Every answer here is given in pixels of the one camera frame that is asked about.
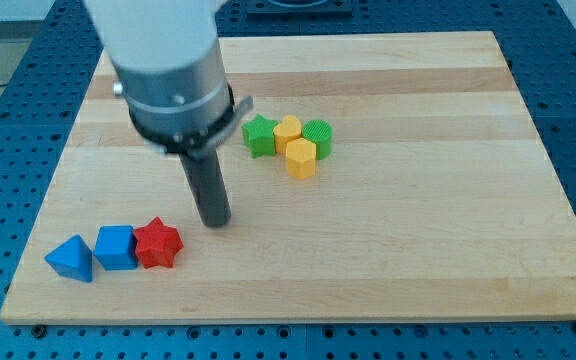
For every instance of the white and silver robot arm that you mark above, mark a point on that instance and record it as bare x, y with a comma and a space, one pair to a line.
167, 57

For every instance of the wooden board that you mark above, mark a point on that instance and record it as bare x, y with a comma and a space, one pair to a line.
438, 203

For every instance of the yellow hexagon block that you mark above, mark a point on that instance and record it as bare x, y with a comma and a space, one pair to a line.
301, 158

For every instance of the yellow heart block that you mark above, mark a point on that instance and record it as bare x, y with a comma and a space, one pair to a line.
287, 130

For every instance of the green star block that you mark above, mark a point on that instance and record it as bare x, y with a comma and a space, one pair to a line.
258, 136

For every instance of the green cylinder block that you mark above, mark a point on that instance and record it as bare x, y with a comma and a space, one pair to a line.
320, 133

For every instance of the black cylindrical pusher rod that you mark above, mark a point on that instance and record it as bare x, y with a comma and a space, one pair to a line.
207, 186

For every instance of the red star block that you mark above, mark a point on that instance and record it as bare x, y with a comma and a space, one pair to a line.
157, 244

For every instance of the blue cube block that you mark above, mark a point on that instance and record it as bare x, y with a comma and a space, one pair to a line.
115, 248

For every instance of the blue triangle block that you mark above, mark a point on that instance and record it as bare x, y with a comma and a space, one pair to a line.
72, 259

